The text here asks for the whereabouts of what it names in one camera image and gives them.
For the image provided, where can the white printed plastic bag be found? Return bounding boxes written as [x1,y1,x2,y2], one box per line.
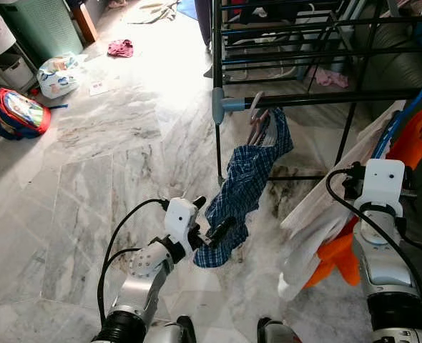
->
[36,52,84,100]

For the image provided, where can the small white paper sheet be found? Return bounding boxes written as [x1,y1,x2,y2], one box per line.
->
[89,80,111,96]

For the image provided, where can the silver left robot leg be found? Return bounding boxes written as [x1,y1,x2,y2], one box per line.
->
[149,315,197,343]

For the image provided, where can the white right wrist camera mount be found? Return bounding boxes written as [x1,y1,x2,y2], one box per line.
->
[354,159,407,219]

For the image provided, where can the silver right robot leg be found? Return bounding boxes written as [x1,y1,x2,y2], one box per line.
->
[257,317,299,343]

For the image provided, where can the short black left arm cable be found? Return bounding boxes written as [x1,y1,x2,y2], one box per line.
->
[105,247,144,287]

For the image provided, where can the blue floor mat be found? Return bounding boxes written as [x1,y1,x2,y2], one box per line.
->
[177,0,199,19]

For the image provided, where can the beige crumpled cloth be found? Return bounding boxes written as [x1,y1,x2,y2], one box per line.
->
[124,0,180,24]

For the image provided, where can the brown wooden board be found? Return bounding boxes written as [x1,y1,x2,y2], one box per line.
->
[71,0,99,44]

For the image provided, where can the light pink cloth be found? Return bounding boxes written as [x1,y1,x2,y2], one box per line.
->
[310,67,349,89]

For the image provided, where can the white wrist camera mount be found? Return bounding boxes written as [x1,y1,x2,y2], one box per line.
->
[164,197,202,252]
[354,159,407,219]

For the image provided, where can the red and blue backpack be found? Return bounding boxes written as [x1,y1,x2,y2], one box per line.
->
[0,87,53,141]

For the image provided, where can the pink plastic hanger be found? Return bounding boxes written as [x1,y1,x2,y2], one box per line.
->
[245,91,270,146]

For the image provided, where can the orange printed t-shirt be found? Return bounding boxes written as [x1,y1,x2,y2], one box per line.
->
[303,99,422,289]

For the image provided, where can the cream white garment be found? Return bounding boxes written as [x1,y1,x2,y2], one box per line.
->
[278,100,406,302]

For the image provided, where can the blue plaid shorts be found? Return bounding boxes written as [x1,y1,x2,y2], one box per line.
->
[193,107,295,269]

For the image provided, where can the grey ribbed cylinder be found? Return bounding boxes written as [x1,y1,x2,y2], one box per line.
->
[367,20,422,95]

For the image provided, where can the green slatted cabinet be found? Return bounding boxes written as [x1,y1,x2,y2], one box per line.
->
[0,0,84,66]

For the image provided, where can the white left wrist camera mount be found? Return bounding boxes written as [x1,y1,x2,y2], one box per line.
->
[164,197,202,252]

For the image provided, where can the blue plastic hanger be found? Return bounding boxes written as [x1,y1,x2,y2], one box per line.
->
[370,81,422,160]

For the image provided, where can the silver robot leg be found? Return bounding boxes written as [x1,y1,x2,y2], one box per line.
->
[257,317,299,343]
[149,315,197,343]

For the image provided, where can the crumpled dark pink cloth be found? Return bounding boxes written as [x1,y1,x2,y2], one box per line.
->
[107,39,135,59]

